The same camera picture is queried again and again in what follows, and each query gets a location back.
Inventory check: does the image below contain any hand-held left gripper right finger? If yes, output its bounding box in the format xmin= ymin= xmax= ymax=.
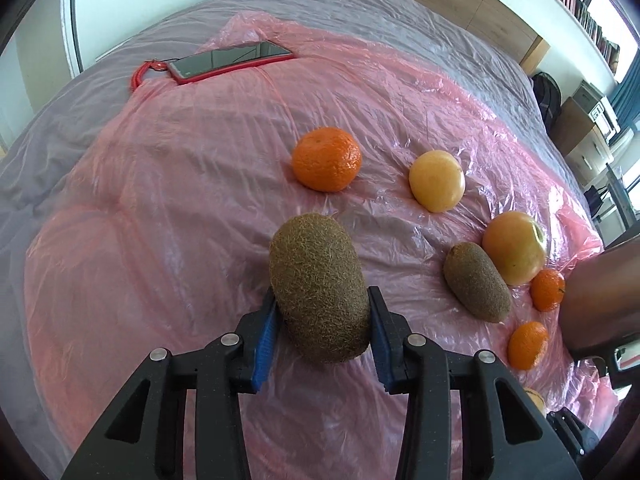
xmin=368 ymin=286 xmax=584 ymax=480

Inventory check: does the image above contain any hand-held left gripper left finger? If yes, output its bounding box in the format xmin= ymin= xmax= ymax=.
xmin=60 ymin=290 xmax=280 ymax=480

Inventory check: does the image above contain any brown fuzzy kiwi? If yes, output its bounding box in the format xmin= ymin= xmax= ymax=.
xmin=269 ymin=213 xmax=372 ymax=365
xmin=443 ymin=242 xmax=512 ymax=324

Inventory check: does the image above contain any small orange mandarin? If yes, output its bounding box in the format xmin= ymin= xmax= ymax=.
xmin=529 ymin=268 xmax=566 ymax=312
xmin=508 ymin=321 xmax=550 ymax=371

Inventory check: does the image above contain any pale yellow round fruit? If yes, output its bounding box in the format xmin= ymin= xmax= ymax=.
xmin=409 ymin=150 xmax=466 ymax=213

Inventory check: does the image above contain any large orange mandarin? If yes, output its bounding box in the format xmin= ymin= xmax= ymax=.
xmin=291 ymin=127 xmax=362 ymax=193

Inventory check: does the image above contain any person's right forearm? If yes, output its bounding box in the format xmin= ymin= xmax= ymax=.
xmin=558 ymin=244 xmax=640 ymax=357

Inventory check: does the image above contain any pink plastic sheet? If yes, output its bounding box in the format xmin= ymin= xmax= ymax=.
xmin=22 ymin=10 xmax=623 ymax=480

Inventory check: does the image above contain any yellow-red apple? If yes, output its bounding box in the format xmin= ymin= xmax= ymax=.
xmin=482 ymin=211 xmax=549 ymax=286

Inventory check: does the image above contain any smartphone in red case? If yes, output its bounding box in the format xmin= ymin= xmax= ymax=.
xmin=167 ymin=40 xmax=296 ymax=85

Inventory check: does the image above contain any wooden drawer cabinet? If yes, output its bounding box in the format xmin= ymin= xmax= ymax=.
xmin=551 ymin=97 xmax=626 ymax=192

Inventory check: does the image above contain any black backpack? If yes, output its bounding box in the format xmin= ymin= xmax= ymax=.
xmin=530 ymin=72 xmax=564 ymax=134

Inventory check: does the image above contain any white printer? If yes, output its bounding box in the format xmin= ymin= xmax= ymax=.
xmin=571 ymin=80 xmax=622 ymax=142

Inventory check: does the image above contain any grey bedspread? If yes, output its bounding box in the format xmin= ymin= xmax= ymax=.
xmin=0 ymin=0 xmax=596 ymax=466

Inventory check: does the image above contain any teal curtain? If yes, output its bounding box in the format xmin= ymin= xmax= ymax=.
xmin=612 ymin=52 xmax=640 ymax=132

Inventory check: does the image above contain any white wardrobe door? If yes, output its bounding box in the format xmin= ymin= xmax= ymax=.
xmin=61 ymin=0 xmax=322 ymax=77

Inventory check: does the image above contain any row of books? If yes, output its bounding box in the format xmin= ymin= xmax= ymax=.
xmin=519 ymin=0 xmax=622 ymax=70

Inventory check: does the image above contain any red phone lanyard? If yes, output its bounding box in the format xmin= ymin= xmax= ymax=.
xmin=131 ymin=59 xmax=171 ymax=93

